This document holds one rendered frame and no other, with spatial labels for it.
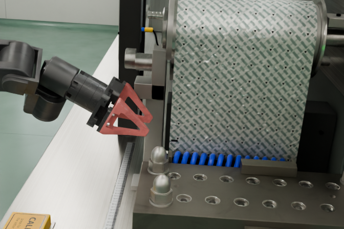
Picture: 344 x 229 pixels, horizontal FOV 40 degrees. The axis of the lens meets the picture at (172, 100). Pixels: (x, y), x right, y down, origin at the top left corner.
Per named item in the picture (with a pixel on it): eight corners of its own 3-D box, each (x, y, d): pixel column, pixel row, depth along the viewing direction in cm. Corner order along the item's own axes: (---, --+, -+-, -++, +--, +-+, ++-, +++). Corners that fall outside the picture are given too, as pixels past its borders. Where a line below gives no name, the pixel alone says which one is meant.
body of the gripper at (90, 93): (94, 130, 81) (55, 109, 80) (106, 108, 90) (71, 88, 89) (112, 99, 78) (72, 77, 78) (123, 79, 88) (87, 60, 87)
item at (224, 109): (168, 155, 89) (174, 60, 83) (295, 163, 89) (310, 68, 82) (168, 157, 89) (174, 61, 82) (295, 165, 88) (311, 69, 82)
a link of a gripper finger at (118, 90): (138, 145, 85) (91, 120, 83) (144, 129, 91) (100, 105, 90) (157, 115, 82) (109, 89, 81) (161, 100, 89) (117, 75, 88)
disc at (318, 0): (297, 66, 96) (307, -9, 91) (299, 66, 96) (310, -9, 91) (315, 88, 82) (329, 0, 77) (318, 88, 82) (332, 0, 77)
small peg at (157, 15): (148, 18, 87) (148, 10, 87) (163, 19, 87) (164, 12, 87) (147, 19, 85) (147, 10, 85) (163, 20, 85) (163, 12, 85)
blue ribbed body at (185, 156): (171, 164, 89) (172, 147, 88) (287, 171, 89) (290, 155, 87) (171, 173, 86) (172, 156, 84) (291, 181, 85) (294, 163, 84)
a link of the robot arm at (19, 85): (3, 77, 75) (9, 40, 81) (-10, 119, 83) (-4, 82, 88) (77, 94, 80) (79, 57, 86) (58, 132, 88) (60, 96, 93)
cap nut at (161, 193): (150, 193, 75) (151, 168, 73) (173, 195, 75) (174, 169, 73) (148, 206, 72) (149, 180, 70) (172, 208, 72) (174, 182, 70)
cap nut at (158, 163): (148, 164, 84) (149, 141, 82) (169, 165, 84) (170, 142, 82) (146, 174, 80) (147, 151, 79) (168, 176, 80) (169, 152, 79)
